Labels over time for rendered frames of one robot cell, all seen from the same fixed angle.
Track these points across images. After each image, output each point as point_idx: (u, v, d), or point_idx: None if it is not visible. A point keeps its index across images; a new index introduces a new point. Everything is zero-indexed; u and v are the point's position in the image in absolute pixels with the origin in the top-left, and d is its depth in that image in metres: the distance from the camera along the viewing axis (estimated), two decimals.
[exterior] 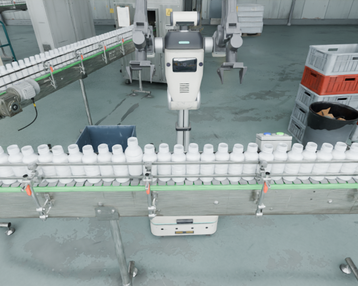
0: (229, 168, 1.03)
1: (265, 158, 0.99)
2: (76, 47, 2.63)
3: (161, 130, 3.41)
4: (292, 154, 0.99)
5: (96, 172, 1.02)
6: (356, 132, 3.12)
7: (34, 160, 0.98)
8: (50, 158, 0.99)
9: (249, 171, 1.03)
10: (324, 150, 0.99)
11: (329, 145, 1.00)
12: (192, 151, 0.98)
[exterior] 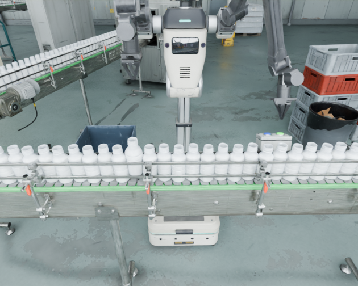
0: (229, 168, 1.03)
1: (265, 158, 0.99)
2: (76, 47, 2.63)
3: (161, 130, 3.41)
4: (292, 154, 0.99)
5: (96, 172, 1.02)
6: (356, 132, 3.12)
7: (34, 160, 0.98)
8: (50, 158, 0.99)
9: (249, 171, 1.03)
10: (324, 150, 0.99)
11: (329, 145, 1.00)
12: (192, 151, 0.98)
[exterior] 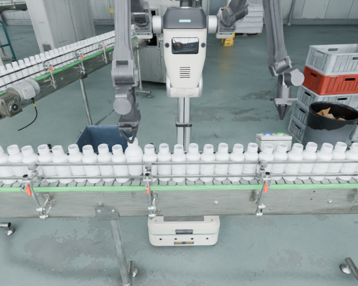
0: (229, 168, 1.03)
1: (265, 158, 0.99)
2: (76, 47, 2.63)
3: (161, 130, 3.41)
4: (292, 154, 0.99)
5: (96, 172, 1.02)
6: (356, 132, 3.12)
7: (34, 160, 0.98)
8: (50, 158, 0.99)
9: (249, 171, 1.03)
10: (324, 150, 0.99)
11: (329, 145, 1.00)
12: (192, 151, 0.98)
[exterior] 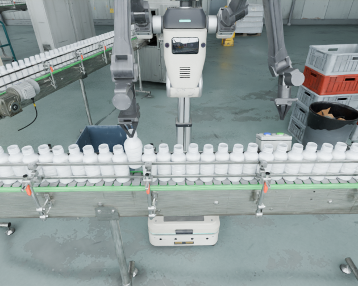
0: (229, 168, 1.03)
1: (265, 158, 0.99)
2: (76, 47, 2.63)
3: (161, 130, 3.41)
4: (292, 154, 0.99)
5: (96, 172, 1.01)
6: (356, 132, 3.12)
7: (34, 161, 0.98)
8: (51, 157, 0.99)
9: (249, 171, 1.03)
10: (324, 150, 0.99)
11: (329, 145, 1.00)
12: (192, 151, 0.98)
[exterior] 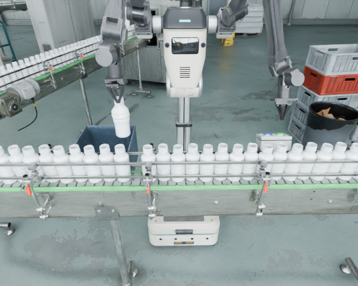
0: (229, 168, 1.03)
1: (265, 158, 0.99)
2: (76, 47, 2.63)
3: (161, 130, 3.41)
4: (292, 154, 0.99)
5: (96, 172, 1.01)
6: (356, 132, 3.12)
7: (34, 161, 0.98)
8: (51, 157, 0.99)
9: (248, 171, 1.03)
10: (324, 150, 0.99)
11: (329, 145, 1.00)
12: (192, 151, 0.98)
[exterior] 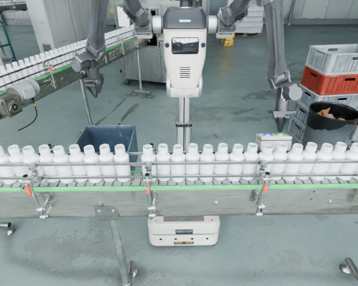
0: (229, 168, 1.03)
1: (265, 158, 0.99)
2: (76, 47, 2.63)
3: (161, 130, 3.41)
4: (292, 154, 0.99)
5: (96, 172, 1.01)
6: (356, 132, 3.12)
7: (34, 161, 0.98)
8: (51, 157, 0.99)
9: (248, 171, 1.03)
10: (324, 150, 0.99)
11: (329, 145, 1.00)
12: (192, 151, 0.98)
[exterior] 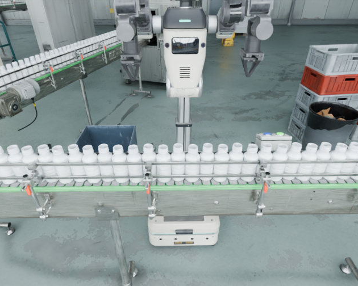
0: (214, 168, 1.03)
1: (250, 158, 0.99)
2: (76, 47, 2.63)
3: (161, 130, 3.41)
4: (277, 154, 0.99)
5: (95, 172, 1.01)
6: (356, 132, 3.12)
7: (34, 161, 0.98)
8: (51, 157, 0.99)
9: (233, 171, 1.02)
10: (308, 150, 0.99)
11: (314, 145, 1.00)
12: (177, 151, 0.98)
